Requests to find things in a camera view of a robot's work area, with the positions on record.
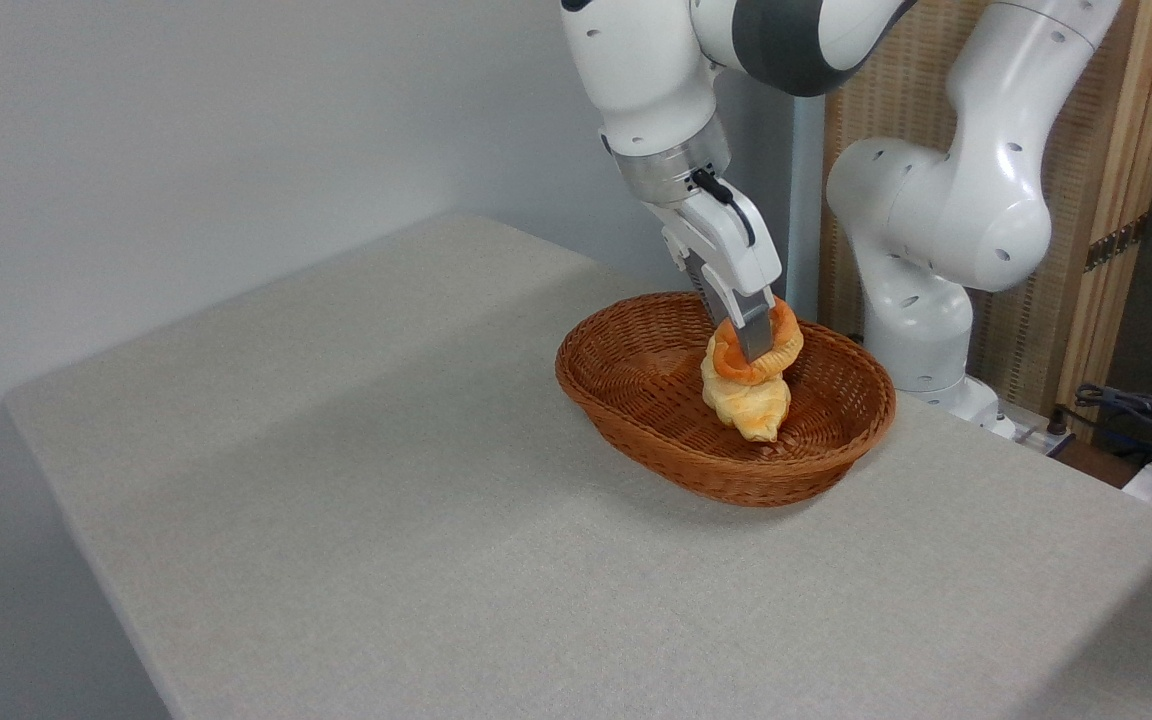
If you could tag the brass screen hinge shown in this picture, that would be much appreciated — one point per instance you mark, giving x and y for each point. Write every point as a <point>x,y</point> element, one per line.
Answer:
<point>1116,242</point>

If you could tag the white power strip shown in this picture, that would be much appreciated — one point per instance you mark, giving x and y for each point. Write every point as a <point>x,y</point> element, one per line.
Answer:
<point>1041,436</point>

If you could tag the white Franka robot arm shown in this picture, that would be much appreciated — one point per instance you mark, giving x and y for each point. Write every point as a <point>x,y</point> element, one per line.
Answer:
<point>956,210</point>

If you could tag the pale vertical pole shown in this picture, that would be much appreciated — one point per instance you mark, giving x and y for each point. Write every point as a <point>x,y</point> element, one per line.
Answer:
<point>804,200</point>

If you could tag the orange round braided bread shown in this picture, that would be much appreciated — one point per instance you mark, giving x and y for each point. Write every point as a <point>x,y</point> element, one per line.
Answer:
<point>736,368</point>

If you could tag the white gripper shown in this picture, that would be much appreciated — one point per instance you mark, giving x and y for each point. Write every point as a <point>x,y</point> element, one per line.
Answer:
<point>731,250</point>

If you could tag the pale elongated bread roll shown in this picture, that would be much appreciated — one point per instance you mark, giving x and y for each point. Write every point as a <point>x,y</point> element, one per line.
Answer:
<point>748,410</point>

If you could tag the brown wicker oval basket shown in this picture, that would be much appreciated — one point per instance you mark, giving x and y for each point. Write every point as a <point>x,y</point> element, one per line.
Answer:
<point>636,390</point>

